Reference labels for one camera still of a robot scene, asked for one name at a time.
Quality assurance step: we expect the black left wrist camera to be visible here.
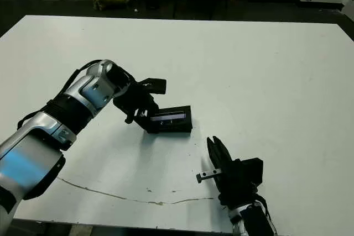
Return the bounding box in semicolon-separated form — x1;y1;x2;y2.
137;77;168;95

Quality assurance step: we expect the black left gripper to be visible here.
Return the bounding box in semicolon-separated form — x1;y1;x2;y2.
113;85;160;135

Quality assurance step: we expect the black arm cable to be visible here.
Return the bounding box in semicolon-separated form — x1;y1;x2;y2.
17;59;139;130
256;191;277;233

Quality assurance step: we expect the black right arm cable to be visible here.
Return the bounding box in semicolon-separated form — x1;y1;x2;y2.
256;191;277;233

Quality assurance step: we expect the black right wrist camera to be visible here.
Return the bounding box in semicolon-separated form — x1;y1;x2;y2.
242;158;264;186

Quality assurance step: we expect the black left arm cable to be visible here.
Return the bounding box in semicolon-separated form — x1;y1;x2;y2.
17;59;139;130

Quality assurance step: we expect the black box lid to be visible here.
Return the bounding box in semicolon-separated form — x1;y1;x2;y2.
143;105;192;135

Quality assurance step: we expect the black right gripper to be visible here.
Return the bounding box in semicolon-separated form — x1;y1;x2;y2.
196;135;259;209

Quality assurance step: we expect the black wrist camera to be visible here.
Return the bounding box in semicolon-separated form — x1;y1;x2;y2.
137;77;168;95
242;158;264;186

